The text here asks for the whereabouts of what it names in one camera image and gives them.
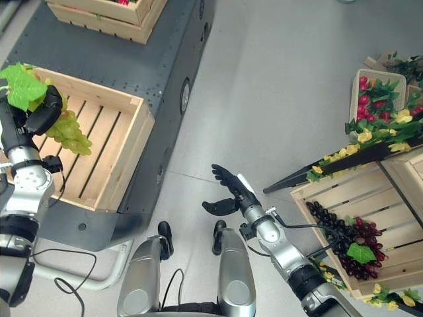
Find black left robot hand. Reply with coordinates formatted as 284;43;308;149
0;85;64;155

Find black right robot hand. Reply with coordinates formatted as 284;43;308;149
202;163;261;216

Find green grape bunch with leaf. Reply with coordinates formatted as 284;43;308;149
0;62;93;157

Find dark right robot foot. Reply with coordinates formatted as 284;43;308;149
211;219;227;256

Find dark robot foot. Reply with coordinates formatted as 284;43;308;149
211;219;227;256
157;221;174;261

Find empty slatted wooden crate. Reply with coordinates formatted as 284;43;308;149
5;65;156;213

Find dark grey metal platform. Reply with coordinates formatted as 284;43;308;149
5;0;214;252

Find silver right robot leg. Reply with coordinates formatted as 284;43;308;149
211;227;257;317

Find dark left robot foot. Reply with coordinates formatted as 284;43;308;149
157;221;174;261

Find black grape bunch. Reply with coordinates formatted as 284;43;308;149
305;200;358;244

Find wooden crate holding grapes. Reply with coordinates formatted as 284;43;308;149
289;155;423;300

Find stacked wooden crate with fruit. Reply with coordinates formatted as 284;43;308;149
44;0;168;46

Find dark robot torso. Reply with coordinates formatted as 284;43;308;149
157;300;220;317

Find red grape bunch with leaf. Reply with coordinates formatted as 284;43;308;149
332;216;388;282

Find yellow flower leaf garland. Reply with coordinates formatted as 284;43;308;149
305;108;423;184
316;257;423;312

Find white platform base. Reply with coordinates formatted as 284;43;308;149
32;236;134;292

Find red fruit sprigs with leaves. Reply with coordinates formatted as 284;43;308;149
356;75;403;123

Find pale wooden crate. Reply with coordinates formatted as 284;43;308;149
379;152;423;229

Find brown cardboard pieces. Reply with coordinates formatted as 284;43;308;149
363;50;399;73

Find beige pulp tray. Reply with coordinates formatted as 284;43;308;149
348;68;408;139

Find small beige tray with fruit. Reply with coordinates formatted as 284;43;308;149
404;83;423;117

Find dark green foliage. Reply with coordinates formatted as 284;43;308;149
385;50;423;83

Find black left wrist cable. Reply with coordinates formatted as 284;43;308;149
48;164;67;203

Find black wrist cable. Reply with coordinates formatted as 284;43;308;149
246;210;342;259
48;164;67;203

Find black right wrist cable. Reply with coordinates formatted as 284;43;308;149
246;210;342;259

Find black cable between legs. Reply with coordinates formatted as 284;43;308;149
159;267;186;308

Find black metal frame stand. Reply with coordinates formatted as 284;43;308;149
262;137;423;229

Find black floor cable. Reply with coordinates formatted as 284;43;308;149
32;248;98;317

